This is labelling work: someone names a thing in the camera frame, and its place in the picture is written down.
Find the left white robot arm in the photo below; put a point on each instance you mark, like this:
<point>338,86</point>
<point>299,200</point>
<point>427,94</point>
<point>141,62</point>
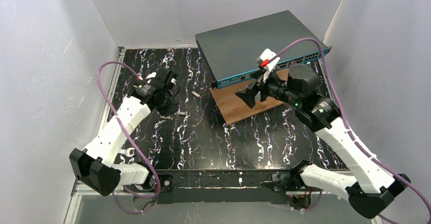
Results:
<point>94,165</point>

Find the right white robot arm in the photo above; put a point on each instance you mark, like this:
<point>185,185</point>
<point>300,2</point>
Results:
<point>370,188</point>

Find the wooden base board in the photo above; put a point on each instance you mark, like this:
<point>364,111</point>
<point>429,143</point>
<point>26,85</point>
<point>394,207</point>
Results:
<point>233,109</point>

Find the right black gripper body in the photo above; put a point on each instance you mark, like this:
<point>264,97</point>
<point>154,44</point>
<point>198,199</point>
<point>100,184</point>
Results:
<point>262,87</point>

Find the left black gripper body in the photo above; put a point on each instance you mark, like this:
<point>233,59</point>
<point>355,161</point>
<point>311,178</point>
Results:
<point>164,102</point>

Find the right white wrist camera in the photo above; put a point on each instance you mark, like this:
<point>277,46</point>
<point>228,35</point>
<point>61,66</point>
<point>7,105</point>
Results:
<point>267,60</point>

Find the grey teal network switch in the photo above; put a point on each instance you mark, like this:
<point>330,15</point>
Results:
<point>231,51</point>

